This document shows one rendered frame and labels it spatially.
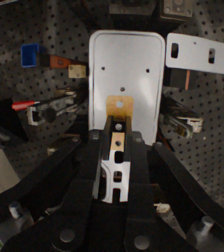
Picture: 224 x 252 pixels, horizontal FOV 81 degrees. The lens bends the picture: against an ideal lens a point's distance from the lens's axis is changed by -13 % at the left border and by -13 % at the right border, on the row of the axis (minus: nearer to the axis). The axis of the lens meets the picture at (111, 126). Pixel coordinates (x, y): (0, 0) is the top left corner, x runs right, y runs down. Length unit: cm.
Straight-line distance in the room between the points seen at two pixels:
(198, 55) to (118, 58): 24
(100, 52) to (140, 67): 12
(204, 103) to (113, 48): 59
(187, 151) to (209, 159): 18
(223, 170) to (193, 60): 83
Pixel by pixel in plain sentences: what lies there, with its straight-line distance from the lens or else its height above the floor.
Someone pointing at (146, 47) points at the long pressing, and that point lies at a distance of 46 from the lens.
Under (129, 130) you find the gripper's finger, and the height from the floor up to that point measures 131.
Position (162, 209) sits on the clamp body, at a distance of 66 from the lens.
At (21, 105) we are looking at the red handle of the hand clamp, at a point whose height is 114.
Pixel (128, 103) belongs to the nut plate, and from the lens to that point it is 21.
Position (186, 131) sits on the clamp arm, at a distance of 40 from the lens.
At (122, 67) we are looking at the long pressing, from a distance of 45.
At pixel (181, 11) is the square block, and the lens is 45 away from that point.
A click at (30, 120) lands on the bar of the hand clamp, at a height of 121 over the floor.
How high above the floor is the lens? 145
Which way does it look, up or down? 70 degrees down
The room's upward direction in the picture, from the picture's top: 167 degrees counter-clockwise
